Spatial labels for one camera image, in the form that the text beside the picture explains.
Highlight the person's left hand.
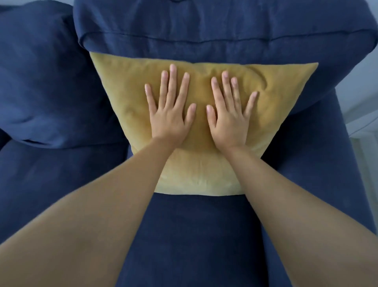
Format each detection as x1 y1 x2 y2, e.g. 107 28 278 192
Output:
144 64 197 149

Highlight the person's right hand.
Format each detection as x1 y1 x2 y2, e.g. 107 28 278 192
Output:
206 71 259 151

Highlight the yellow velvet throw pillow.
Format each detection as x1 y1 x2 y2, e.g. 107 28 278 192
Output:
89 52 319 196

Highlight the person's left forearm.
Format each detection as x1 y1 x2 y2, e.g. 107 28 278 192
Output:
0 138 180 287

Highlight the person's right forearm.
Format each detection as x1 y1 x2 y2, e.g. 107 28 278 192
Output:
219 143 378 287

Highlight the blue sofa back cushion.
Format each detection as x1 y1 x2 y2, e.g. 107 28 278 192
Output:
0 0 128 149
73 0 378 116

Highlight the blue fabric sofa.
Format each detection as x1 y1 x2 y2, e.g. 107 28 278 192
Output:
0 0 378 287

